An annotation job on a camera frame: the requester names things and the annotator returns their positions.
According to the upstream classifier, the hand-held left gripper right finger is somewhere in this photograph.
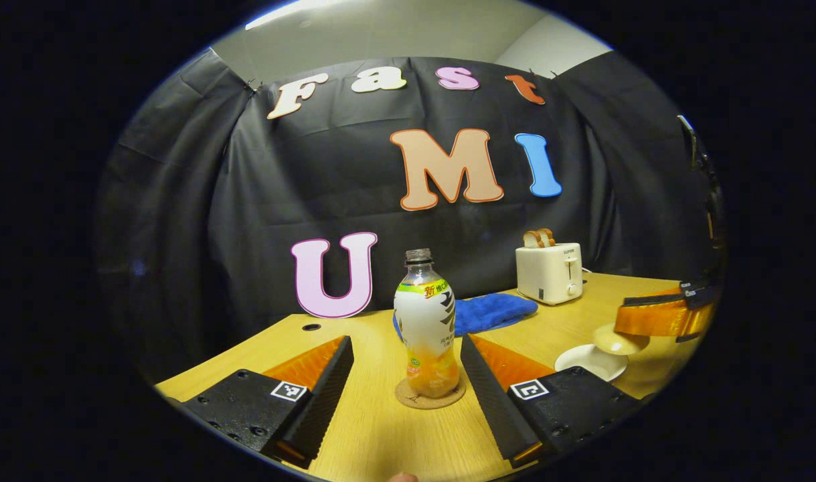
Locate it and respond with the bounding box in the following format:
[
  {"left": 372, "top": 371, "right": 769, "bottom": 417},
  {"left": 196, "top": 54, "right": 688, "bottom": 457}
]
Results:
[{"left": 459, "top": 334, "right": 644, "bottom": 469}]

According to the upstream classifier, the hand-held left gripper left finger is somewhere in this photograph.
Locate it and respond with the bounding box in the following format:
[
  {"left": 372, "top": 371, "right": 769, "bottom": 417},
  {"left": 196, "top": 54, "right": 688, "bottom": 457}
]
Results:
[{"left": 180, "top": 335, "right": 355, "bottom": 469}]

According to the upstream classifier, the cream teacup lid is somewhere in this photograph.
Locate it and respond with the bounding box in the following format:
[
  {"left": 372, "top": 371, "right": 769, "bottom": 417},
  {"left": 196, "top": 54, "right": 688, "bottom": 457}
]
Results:
[{"left": 593, "top": 323, "right": 651, "bottom": 357}]

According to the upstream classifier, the cream ceramic teacup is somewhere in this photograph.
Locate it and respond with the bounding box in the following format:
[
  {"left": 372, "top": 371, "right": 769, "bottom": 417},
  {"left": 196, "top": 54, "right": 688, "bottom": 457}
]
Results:
[{"left": 555, "top": 343, "right": 629, "bottom": 383}]

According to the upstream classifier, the round cork coaster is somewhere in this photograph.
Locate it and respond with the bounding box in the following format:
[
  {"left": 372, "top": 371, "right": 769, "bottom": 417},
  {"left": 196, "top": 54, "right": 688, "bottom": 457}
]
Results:
[{"left": 395, "top": 376, "right": 467, "bottom": 410}]

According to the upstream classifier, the white label water bottle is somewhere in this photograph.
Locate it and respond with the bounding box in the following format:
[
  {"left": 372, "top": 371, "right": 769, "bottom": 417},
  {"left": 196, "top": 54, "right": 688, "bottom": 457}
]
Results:
[{"left": 393, "top": 248, "right": 461, "bottom": 400}]

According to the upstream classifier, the blue cloth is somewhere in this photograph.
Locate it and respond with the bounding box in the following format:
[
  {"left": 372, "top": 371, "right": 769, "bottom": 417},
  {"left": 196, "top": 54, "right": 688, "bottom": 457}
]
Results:
[{"left": 392, "top": 293, "right": 539, "bottom": 342}]

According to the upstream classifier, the white toaster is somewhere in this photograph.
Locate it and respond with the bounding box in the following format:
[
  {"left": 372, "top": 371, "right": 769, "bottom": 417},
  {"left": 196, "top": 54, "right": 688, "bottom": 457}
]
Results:
[{"left": 515, "top": 242, "right": 584, "bottom": 306}]

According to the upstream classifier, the black backdrop cloth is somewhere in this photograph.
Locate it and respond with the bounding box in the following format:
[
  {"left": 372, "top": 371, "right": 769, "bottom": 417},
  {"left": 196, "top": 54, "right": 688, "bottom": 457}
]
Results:
[{"left": 94, "top": 47, "right": 726, "bottom": 384}]

